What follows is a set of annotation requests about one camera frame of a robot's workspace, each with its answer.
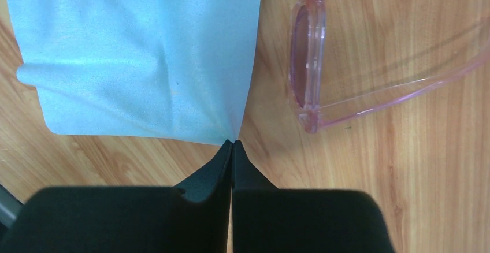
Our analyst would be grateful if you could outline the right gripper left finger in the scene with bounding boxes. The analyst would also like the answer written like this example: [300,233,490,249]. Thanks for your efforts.
[1,141,233,252]

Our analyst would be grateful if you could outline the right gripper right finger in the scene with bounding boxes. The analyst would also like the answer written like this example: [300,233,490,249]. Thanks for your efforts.
[232,141,395,252]

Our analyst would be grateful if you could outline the blue cleaning cloth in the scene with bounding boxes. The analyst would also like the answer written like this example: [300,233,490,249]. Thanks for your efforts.
[7,0,261,145]

